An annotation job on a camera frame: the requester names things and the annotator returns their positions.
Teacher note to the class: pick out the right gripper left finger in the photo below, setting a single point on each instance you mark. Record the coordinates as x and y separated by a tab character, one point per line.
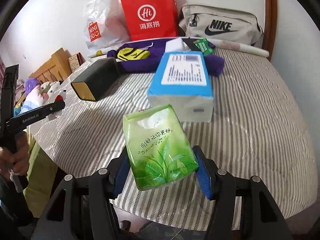
121	176

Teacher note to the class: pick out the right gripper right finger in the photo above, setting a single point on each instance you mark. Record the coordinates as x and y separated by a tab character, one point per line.
202	173

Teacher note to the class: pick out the green tea tissue pack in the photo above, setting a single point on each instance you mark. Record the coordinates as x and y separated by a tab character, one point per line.
158	149

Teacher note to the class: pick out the small white snack packet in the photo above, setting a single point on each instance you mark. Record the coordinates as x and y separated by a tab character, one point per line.
56	108

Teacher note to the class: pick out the yellow Adidas mini bag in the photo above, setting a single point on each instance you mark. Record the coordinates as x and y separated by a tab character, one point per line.
132	54

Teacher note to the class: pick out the green wet wipes pack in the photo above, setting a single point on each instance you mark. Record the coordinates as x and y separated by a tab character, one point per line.
204	46

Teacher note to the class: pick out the white sponge block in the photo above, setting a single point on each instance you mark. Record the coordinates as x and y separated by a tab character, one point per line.
175	45

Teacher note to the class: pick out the white mesh drawstring pouch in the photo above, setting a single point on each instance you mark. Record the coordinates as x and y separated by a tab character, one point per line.
147	47

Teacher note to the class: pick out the person left hand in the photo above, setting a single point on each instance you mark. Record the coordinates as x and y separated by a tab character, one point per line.
19	160

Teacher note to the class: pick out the purple plush toy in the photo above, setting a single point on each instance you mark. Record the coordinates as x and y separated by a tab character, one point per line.
30	84

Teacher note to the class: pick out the spotted plush toy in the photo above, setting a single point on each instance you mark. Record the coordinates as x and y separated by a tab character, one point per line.
49	88

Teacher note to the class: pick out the green bed sheet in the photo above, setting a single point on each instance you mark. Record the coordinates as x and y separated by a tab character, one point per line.
41	175

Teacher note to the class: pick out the wooden headboard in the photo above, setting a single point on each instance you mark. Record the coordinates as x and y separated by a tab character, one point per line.
57	68

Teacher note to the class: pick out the patterned notebook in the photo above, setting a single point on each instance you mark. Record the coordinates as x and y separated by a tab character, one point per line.
75	61

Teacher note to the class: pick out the blue white tissue box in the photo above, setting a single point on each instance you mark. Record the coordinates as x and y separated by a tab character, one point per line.
182	81

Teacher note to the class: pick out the rolled printed paper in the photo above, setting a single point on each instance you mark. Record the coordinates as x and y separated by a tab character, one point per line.
216	42

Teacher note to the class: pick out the white Miniso plastic bag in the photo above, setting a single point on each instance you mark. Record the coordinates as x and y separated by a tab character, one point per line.
103	27

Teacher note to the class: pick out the grey Nike pouch bag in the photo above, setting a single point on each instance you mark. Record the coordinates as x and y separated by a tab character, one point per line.
205	21

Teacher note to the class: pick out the red paper shopping bag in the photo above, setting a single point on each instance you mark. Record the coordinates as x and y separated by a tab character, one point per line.
147	19

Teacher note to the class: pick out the brown wooden door frame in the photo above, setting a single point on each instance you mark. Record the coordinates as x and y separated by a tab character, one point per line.
271	15

